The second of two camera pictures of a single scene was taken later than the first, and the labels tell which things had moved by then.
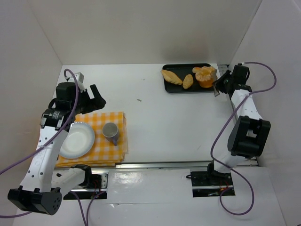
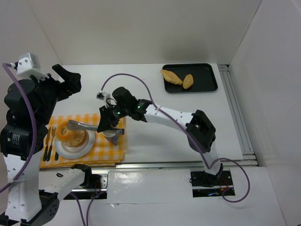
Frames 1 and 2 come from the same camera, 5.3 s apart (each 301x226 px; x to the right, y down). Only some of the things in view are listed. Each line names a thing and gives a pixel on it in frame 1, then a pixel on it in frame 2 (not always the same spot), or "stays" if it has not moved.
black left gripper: x=87 y=101 -> x=57 y=85
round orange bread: x=204 y=75 -> x=69 y=137
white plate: x=80 y=141 stays
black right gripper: x=225 y=82 -> x=106 y=117
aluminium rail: x=210 y=165 stays
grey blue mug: x=110 y=131 stays
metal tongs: x=216 y=91 -> x=75 y=125
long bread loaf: x=171 y=76 stays
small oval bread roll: x=187 y=81 stays
